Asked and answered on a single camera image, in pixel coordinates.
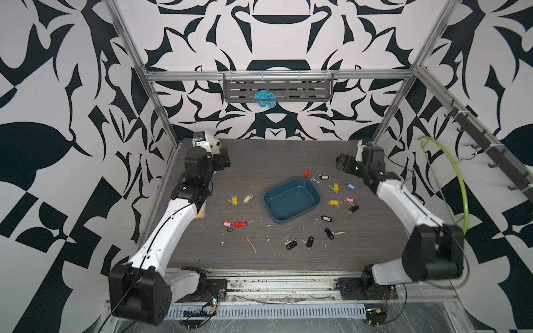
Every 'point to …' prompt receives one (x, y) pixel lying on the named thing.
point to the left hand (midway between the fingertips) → (212, 145)
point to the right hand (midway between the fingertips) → (347, 157)
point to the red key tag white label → (226, 224)
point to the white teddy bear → (212, 144)
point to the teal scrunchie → (265, 98)
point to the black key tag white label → (325, 218)
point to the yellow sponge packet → (201, 213)
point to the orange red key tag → (239, 224)
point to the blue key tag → (351, 186)
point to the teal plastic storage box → (291, 199)
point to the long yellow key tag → (248, 198)
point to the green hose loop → (441, 193)
